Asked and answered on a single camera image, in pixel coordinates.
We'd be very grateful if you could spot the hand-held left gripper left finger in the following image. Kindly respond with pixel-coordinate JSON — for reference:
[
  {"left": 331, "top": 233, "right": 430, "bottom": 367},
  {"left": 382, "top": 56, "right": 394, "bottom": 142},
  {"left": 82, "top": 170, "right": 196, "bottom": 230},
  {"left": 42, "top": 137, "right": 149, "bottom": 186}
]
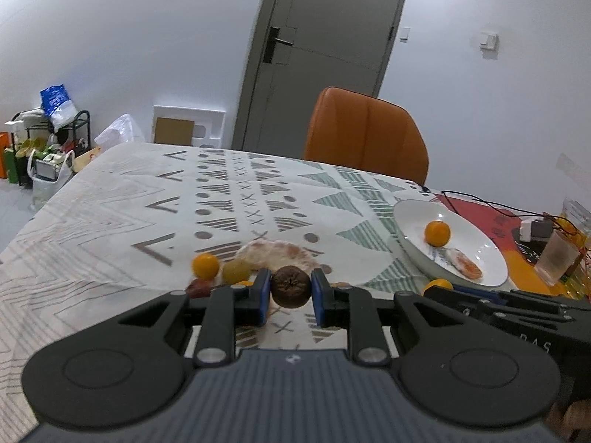
[{"left": 117, "top": 268, "right": 272, "bottom": 368}]

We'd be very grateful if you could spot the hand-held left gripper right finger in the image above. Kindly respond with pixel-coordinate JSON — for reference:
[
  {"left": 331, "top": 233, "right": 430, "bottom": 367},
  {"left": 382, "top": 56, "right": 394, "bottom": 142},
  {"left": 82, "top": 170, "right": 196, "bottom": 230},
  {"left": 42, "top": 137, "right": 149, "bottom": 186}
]
[{"left": 310, "top": 267, "right": 467, "bottom": 368}]

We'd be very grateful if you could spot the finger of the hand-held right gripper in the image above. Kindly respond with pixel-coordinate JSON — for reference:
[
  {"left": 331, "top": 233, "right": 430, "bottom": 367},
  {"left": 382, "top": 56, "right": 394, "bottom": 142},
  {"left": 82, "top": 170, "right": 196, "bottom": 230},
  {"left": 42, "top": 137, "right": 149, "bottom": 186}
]
[{"left": 421, "top": 284, "right": 591, "bottom": 322}]

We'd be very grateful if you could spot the brown wrinkled passion fruit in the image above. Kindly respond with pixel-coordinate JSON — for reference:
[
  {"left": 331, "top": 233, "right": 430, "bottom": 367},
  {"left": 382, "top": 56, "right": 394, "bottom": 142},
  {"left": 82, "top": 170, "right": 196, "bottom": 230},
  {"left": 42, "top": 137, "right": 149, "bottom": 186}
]
[{"left": 270, "top": 265, "right": 310, "bottom": 309}]

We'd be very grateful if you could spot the white oval plate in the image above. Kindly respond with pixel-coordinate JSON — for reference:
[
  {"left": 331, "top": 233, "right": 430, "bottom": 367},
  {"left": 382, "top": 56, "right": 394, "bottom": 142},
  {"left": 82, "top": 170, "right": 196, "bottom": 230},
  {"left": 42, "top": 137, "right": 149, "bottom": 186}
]
[{"left": 392, "top": 200, "right": 509, "bottom": 286}]

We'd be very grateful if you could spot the person's right hand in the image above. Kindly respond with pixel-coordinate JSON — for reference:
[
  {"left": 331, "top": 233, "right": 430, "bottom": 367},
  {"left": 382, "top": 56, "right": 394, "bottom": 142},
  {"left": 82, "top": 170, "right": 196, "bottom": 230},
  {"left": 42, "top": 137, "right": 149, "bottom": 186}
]
[{"left": 547, "top": 399, "right": 591, "bottom": 443}]

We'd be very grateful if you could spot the yellow green round fruit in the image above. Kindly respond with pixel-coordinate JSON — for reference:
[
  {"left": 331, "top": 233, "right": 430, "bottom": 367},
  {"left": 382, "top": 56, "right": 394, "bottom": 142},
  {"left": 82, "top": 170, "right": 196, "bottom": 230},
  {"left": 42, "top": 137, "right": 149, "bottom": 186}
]
[{"left": 222, "top": 259, "right": 253, "bottom": 285}]

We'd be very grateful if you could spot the red date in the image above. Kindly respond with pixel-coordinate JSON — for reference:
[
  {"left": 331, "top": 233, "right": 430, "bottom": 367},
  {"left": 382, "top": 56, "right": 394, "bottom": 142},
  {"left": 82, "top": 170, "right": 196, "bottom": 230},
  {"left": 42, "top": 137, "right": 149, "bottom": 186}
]
[{"left": 186, "top": 278, "right": 212, "bottom": 300}]

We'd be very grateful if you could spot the clear plastic cup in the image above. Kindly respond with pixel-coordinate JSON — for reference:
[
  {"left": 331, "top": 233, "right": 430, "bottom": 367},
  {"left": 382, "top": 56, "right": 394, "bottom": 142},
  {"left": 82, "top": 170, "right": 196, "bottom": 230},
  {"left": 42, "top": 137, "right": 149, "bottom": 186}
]
[{"left": 534, "top": 229, "right": 581, "bottom": 287}]

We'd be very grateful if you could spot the white power adapter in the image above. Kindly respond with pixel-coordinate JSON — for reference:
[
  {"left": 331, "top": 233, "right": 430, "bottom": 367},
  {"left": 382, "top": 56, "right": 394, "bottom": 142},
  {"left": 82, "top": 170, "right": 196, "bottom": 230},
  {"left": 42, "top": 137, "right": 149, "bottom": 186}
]
[{"left": 519, "top": 219, "right": 555, "bottom": 243}]

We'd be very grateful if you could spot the red patterned mat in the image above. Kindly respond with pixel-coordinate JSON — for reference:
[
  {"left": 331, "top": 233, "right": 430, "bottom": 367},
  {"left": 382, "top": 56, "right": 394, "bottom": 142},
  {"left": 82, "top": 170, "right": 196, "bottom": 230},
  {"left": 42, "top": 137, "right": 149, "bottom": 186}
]
[{"left": 433, "top": 193, "right": 591, "bottom": 297}]

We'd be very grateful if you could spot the yellow packet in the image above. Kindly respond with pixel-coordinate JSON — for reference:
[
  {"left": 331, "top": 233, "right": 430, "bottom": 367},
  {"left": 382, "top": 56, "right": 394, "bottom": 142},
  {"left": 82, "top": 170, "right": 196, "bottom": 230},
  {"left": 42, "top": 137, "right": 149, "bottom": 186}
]
[{"left": 560, "top": 196, "right": 591, "bottom": 237}]

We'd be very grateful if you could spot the patterned white tablecloth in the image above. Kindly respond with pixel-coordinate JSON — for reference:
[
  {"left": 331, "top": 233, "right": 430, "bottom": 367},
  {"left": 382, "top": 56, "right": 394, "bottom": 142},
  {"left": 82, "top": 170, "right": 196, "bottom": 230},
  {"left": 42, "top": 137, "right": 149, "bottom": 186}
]
[{"left": 0, "top": 142, "right": 591, "bottom": 443}]

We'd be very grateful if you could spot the orange leather chair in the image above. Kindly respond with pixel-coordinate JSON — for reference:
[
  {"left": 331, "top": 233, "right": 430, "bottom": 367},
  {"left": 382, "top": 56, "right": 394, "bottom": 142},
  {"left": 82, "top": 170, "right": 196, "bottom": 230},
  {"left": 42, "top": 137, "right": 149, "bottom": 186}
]
[{"left": 302, "top": 87, "right": 430, "bottom": 186}]

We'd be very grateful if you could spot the white foam packaging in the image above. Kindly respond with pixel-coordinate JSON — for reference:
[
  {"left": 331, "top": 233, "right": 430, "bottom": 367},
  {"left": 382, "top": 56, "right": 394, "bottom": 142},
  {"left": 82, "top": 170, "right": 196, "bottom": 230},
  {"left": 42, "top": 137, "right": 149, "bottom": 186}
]
[{"left": 152, "top": 104, "right": 227, "bottom": 150}]

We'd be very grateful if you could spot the brown cardboard sheet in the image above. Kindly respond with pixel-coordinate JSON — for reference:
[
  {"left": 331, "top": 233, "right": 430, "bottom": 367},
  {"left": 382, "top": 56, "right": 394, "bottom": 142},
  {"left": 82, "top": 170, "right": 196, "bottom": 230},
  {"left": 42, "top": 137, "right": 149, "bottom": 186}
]
[{"left": 154, "top": 117, "right": 196, "bottom": 145}]

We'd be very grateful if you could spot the clear plastic bag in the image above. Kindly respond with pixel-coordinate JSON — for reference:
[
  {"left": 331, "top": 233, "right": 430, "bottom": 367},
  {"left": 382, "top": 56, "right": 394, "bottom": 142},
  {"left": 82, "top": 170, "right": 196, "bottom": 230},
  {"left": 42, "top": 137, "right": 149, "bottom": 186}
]
[{"left": 94, "top": 113, "right": 148, "bottom": 151}]

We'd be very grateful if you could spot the brown paper bag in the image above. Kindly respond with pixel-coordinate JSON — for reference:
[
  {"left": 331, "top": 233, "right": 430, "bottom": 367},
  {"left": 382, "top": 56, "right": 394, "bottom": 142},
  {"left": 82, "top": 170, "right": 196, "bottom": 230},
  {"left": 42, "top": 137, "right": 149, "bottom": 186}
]
[{"left": 73, "top": 146, "right": 103, "bottom": 172}]

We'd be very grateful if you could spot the white tote bag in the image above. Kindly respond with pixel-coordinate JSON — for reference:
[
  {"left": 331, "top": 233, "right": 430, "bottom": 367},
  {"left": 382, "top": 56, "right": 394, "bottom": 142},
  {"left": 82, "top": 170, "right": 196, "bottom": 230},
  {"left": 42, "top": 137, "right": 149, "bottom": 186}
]
[{"left": 27, "top": 150, "right": 76, "bottom": 211}]

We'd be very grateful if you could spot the black shoe rack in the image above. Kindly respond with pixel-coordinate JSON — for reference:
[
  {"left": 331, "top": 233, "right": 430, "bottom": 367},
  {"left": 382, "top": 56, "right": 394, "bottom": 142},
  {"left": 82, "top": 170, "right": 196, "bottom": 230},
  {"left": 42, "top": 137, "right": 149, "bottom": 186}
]
[{"left": 9, "top": 110, "right": 91, "bottom": 186}]

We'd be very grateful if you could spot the grey door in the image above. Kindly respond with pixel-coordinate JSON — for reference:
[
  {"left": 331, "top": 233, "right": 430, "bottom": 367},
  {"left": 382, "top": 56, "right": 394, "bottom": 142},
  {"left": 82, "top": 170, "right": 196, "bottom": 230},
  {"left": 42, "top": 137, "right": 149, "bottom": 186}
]
[{"left": 231, "top": 0, "right": 414, "bottom": 153}]

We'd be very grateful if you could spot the blue white plastic bag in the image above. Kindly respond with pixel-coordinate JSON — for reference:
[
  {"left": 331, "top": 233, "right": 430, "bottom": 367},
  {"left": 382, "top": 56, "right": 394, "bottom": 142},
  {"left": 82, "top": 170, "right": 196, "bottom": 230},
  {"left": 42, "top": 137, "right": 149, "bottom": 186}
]
[{"left": 39, "top": 84, "right": 79, "bottom": 131}]

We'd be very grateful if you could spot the green box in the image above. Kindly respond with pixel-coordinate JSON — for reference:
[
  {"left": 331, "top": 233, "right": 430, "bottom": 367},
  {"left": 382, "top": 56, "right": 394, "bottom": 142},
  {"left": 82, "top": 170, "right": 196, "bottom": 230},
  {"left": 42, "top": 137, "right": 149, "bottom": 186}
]
[{"left": 4, "top": 146, "right": 20, "bottom": 185}]

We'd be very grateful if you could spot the black cable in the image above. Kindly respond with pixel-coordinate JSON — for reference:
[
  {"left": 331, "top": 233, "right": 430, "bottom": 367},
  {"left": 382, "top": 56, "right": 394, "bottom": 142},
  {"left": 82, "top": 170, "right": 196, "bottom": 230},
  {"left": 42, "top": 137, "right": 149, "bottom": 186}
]
[{"left": 417, "top": 185, "right": 546, "bottom": 220}]

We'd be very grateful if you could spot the black door lock handle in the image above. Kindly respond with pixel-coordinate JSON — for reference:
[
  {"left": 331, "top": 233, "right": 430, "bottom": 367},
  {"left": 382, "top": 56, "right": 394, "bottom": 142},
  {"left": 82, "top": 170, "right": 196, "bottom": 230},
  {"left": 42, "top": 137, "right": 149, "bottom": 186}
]
[{"left": 263, "top": 26, "right": 295, "bottom": 65}]

